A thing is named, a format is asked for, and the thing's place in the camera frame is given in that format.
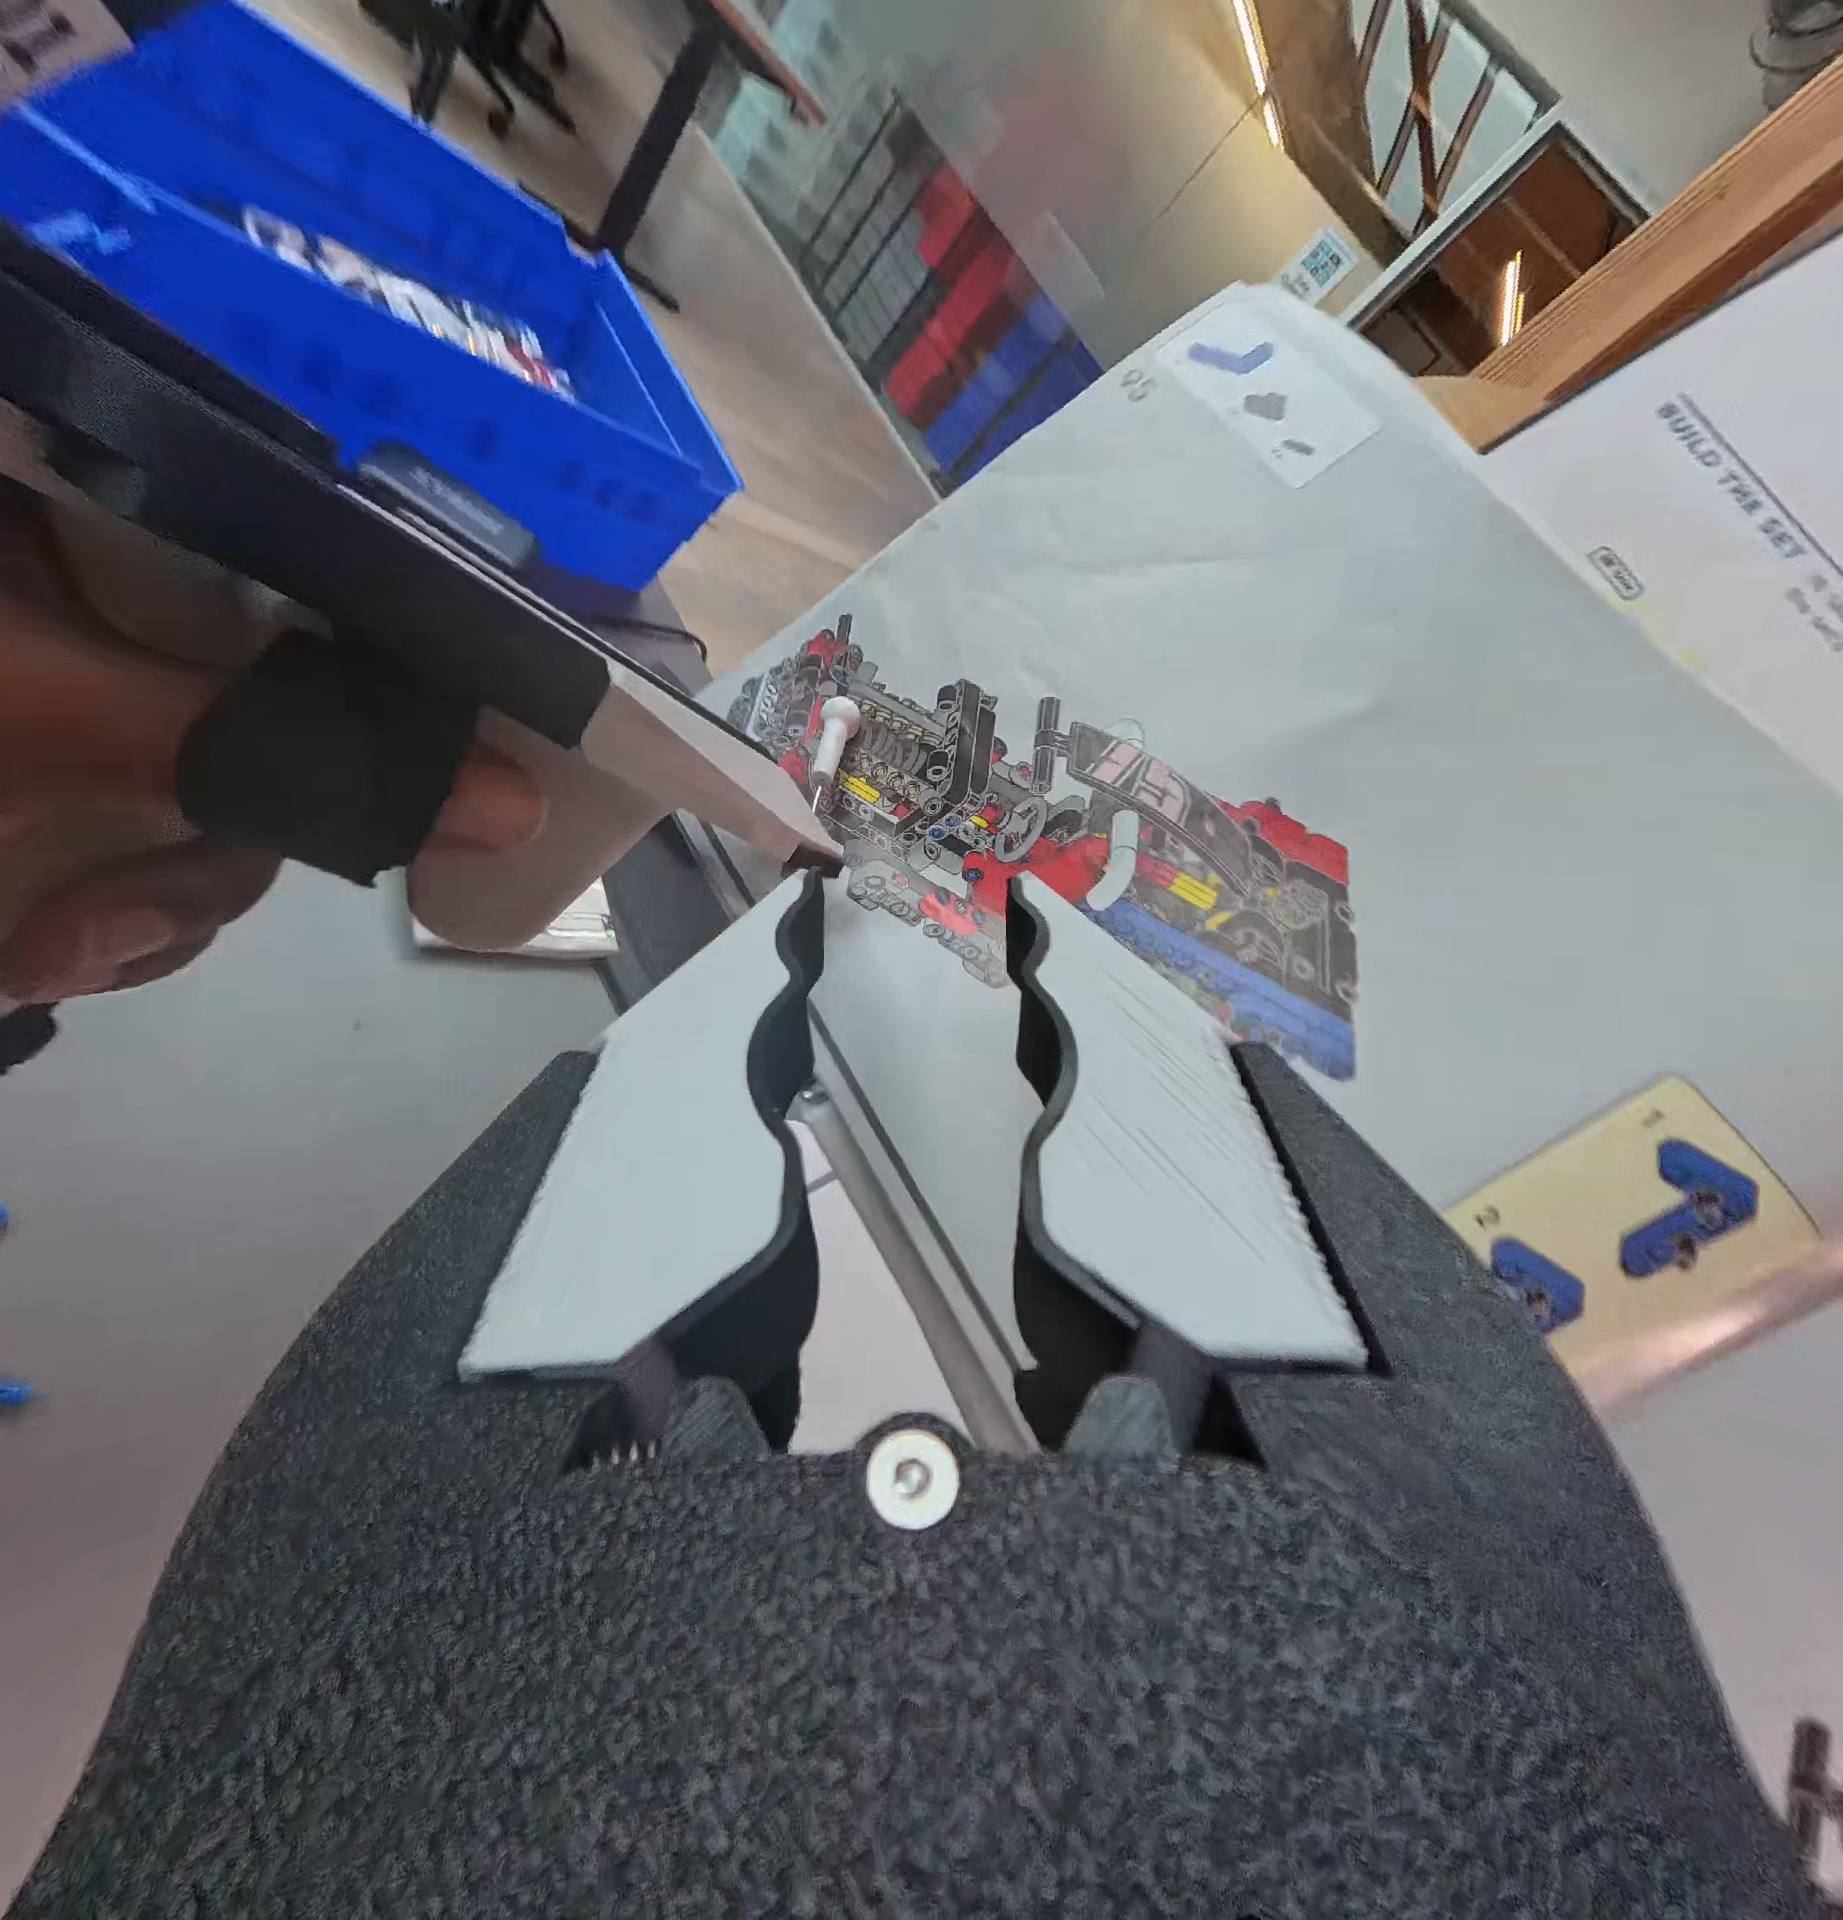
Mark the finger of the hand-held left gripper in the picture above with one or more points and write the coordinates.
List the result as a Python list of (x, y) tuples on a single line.
[(712, 765)]

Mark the black-legged table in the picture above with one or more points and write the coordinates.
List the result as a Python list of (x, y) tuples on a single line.
[(667, 136)]

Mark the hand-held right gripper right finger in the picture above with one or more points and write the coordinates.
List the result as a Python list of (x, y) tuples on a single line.
[(1193, 1186)]

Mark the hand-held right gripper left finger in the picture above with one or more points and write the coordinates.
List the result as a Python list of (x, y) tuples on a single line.
[(637, 1186)]

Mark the bag of toy bricks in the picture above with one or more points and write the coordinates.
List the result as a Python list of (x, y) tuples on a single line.
[(428, 307)]

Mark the toy car instruction booklet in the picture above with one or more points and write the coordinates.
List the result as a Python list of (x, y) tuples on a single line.
[(1463, 781)]

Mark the metal book holder rod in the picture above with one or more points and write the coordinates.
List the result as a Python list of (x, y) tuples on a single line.
[(908, 1260)]

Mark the wooden beam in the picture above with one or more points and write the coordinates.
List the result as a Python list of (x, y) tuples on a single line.
[(1687, 225)]

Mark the blue plastic bin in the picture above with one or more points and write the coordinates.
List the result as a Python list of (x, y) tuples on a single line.
[(592, 496)]

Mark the white code sign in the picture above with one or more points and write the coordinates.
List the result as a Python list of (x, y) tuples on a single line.
[(1318, 266)]

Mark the grey desk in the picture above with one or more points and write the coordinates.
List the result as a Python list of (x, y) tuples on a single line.
[(262, 1141)]

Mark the person's left hand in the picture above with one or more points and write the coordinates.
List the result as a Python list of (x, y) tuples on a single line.
[(67, 811)]

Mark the stack of red blue crates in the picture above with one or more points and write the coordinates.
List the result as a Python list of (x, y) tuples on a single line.
[(968, 315)]

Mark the black office chair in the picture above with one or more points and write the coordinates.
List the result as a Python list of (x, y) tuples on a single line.
[(472, 51)]

